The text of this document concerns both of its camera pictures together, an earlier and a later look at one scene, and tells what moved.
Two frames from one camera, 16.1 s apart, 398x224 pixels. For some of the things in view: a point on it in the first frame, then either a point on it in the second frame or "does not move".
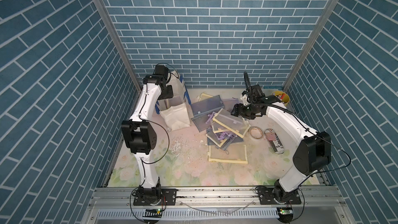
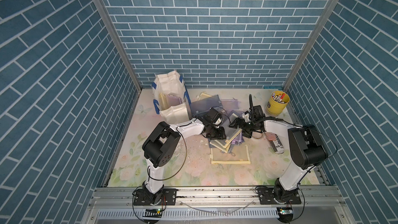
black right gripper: (238, 111) → (242, 121)
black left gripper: (170, 93) → (219, 135)
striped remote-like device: (274, 140) does not move
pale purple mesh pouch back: (229, 103) does not move
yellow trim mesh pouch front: (236, 154) does not move
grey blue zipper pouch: (201, 111) does not move
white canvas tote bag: (175, 110) does not move
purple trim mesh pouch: (223, 139) → (172, 100)
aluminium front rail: (122, 198) does not move
